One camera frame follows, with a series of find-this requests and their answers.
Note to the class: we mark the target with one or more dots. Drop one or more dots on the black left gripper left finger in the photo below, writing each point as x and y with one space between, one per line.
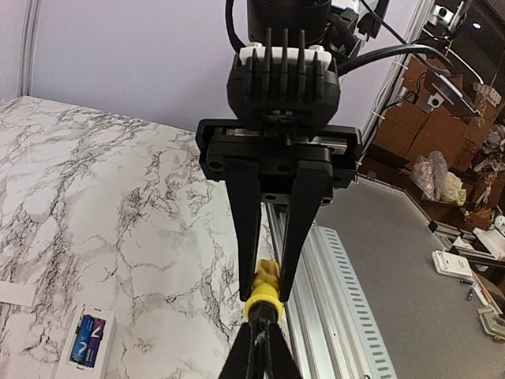
246 358

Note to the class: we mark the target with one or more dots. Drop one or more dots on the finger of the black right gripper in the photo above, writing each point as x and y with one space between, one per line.
310 184
243 189

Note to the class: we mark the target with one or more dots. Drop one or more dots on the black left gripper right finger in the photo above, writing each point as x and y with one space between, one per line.
279 362

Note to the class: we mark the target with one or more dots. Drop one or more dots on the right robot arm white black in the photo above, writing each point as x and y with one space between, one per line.
322 27

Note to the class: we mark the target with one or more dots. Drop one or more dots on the yellow handled screwdriver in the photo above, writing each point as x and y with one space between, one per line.
265 288

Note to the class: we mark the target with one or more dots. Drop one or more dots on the white remote control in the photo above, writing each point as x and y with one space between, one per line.
67 369

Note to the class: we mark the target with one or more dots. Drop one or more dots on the front aluminium rail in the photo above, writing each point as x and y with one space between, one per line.
333 333

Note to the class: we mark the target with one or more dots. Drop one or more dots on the white battery cover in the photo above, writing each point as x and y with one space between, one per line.
17 294

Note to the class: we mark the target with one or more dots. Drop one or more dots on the cardboard boxes stack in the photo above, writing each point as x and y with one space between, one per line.
408 132

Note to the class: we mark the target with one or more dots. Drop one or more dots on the right aluminium frame post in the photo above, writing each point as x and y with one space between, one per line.
402 22

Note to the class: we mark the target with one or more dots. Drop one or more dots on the white device on floor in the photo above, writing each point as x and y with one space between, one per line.
449 264

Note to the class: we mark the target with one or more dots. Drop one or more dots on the crumpled plastic bag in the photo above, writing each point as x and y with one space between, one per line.
437 184

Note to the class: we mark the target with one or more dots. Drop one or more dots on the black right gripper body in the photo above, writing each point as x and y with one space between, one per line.
283 94

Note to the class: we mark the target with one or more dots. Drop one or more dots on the left aluminium frame post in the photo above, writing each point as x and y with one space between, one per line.
28 46

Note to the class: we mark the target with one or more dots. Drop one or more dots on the blue battery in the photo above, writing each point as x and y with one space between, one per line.
81 342

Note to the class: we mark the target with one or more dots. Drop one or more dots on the aluminium frame post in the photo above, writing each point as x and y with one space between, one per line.
28 46
402 22

